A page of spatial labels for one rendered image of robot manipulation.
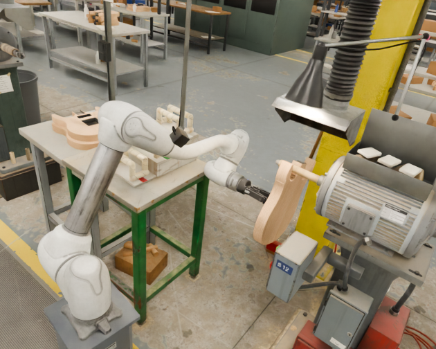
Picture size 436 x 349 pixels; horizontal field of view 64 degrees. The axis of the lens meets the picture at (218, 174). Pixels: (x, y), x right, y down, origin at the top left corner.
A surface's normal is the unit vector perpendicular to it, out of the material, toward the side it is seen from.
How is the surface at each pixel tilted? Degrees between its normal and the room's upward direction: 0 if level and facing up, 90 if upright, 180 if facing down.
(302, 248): 0
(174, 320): 0
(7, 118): 90
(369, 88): 90
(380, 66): 90
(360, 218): 90
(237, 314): 0
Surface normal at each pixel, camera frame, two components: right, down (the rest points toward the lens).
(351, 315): -0.61, 0.36
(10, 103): 0.76, 0.41
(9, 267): 0.11, -0.85
